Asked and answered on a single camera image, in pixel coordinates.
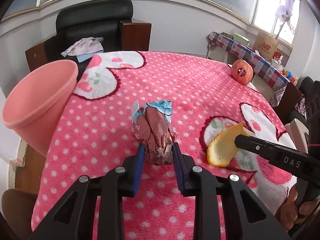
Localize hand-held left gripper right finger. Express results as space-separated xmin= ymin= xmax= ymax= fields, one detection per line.
xmin=172 ymin=142 xmax=292 ymax=240

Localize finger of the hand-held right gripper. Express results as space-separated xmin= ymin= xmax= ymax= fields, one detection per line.
xmin=234 ymin=134 xmax=278 ymax=162

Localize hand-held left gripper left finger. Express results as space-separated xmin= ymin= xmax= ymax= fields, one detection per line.
xmin=28 ymin=144 xmax=146 ymax=240

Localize orange peel piece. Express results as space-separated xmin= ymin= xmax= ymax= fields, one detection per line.
xmin=206 ymin=123 xmax=250 ymax=167

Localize brown paper wrapper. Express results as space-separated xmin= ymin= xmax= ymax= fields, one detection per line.
xmin=131 ymin=99 xmax=178 ymax=166

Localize pink plastic bin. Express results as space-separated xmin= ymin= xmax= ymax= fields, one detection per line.
xmin=2 ymin=60 xmax=79 ymax=157

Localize person's right hand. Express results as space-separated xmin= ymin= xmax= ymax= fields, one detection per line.
xmin=279 ymin=185 xmax=320 ymax=232

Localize beige box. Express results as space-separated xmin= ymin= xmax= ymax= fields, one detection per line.
xmin=284 ymin=119 xmax=309 ymax=153

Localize dark wooden chair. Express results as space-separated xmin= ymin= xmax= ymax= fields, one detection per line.
xmin=274 ymin=76 xmax=316 ymax=124

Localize red apple with sticker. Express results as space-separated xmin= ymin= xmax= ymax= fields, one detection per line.
xmin=230 ymin=59 xmax=253 ymax=85

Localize small colourful containers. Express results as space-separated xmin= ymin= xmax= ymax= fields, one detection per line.
xmin=274 ymin=51 xmax=298 ymax=84

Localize checkered tablecloth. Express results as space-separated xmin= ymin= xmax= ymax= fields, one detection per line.
xmin=206 ymin=32 xmax=290 ymax=90

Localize pink dotted printed blanket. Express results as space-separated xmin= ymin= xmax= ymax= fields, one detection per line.
xmin=31 ymin=51 xmax=298 ymax=240

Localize brown paper shopping bag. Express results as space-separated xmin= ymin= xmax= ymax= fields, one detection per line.
xmin=253 ymin=29 xmax=280 ymax=60

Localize green box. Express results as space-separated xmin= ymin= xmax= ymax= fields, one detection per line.
xmin=232 ymin=33 xmax=250 ymax=43

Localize wooden table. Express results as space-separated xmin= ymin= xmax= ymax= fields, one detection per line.
xmin=14 ymin=140 xmax=46 ymax=196

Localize light blue cloth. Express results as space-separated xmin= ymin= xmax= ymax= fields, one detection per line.
xmin=76 ymin=52 xmax=96 ymax=63

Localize brown wooden stool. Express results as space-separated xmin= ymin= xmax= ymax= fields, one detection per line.
xmin=0 ymin=188 xmax=38 ymax=233

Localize light patterned cloth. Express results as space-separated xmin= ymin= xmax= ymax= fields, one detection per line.
xmin=61 ymin=37 xmax=104 ymax=57

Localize bright side window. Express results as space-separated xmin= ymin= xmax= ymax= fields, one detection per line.
xmin=251 ymin=0 xmax=302 ymax=48

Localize hanging white laundry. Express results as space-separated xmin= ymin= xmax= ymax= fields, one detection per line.
xmin=275 ymin=0 xmax=300 ymax=32

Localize black leather armchair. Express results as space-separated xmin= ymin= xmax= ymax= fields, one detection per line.
xmin=25 ymin=0 xmax=152 ymax=72

